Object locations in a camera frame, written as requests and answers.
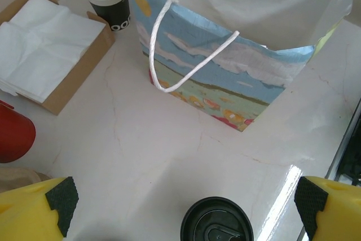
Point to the black plastic cup lid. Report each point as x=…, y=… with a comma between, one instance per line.
x=217, y=218

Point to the aluminium side rail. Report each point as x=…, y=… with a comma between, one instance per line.
x=342, y=167

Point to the printed paper gift bag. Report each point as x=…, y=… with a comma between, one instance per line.
x=225, y=63

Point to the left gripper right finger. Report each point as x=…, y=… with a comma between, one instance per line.
x=338, y=212

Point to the stack of paper cups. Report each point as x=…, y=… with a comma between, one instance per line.
x=112, y=12

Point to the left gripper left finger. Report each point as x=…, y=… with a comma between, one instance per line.
x=28, y=215

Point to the red straw container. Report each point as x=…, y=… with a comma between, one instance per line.
x=14, y=133

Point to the white napkin stack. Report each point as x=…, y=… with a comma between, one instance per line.
x=28, y=77
x=70, y=26

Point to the cardboard napkin box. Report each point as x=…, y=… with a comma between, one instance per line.
x=84, y=83

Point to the stack of pulp cup carriers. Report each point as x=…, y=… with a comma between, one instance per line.
x=17, y=176

